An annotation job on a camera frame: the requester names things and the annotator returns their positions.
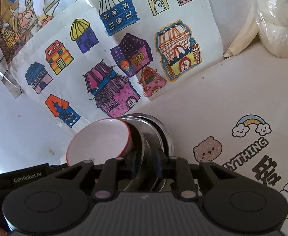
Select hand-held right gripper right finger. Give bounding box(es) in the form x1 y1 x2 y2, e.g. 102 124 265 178
155 152 235 199

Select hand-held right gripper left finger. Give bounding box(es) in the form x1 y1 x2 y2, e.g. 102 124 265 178
53 155 138 200

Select deep stainless steel plate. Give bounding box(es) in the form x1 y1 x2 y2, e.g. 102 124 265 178
123 122 164 192
120 113 175 158

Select white bowl with red rim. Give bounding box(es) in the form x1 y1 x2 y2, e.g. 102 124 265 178
66 119 132 166

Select printed white tablecloth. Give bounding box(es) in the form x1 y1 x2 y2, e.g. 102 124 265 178
134 42 288 227

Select coloured houses drawing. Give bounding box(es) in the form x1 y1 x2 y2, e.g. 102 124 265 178
11 0 223 128

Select rolled white paper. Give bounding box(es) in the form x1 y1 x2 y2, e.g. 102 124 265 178
224 2 260 57

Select coloured figure drawing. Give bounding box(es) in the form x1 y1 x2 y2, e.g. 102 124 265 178
0 0 105 96

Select plastic bag of steamed buns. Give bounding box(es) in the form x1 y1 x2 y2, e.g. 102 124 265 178
255 0 288 58

